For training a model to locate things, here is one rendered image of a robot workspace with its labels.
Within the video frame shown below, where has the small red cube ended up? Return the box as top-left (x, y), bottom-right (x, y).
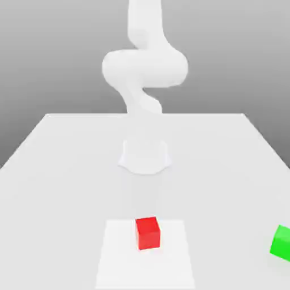
top-left (135, 216), bottom-right (161, 251)

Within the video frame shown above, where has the small green cube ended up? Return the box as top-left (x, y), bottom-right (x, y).
top-left (268, 224), bottom-right (290, 262)

